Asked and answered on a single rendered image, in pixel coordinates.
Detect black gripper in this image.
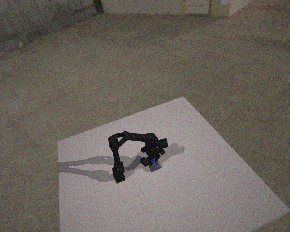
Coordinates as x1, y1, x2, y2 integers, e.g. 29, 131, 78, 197
140, 148, 165, 167

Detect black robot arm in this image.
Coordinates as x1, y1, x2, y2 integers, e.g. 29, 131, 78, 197
108, 131, 168, 183

